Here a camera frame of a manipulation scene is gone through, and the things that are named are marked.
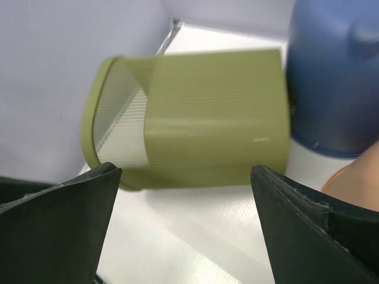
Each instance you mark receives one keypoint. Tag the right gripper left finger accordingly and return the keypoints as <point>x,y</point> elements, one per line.
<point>54,233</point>

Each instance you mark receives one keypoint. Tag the green mesh square basket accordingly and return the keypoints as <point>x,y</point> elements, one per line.
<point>190,120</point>

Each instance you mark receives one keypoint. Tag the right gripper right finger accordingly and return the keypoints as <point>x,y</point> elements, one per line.
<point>312,237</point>

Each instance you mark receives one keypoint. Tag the blue round bin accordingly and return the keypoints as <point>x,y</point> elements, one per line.
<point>332,73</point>

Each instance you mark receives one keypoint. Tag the tan round bin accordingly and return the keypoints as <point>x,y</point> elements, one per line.
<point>357,183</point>

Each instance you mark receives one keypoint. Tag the aluminium frame rail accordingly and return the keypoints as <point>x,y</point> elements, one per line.
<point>176,27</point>

